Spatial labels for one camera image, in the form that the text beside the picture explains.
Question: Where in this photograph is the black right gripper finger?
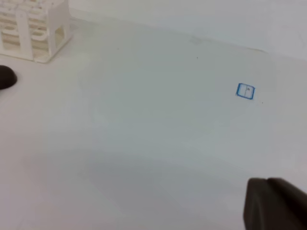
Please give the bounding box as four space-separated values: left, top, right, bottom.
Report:
243 178 307 230

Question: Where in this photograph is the white test tube rack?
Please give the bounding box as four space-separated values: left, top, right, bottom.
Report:
0 0 72 63

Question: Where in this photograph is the blue square table marking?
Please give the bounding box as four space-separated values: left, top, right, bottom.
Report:
236 83 255 100

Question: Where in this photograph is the black scoop holder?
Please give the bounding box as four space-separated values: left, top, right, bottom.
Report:
0 65 18 90

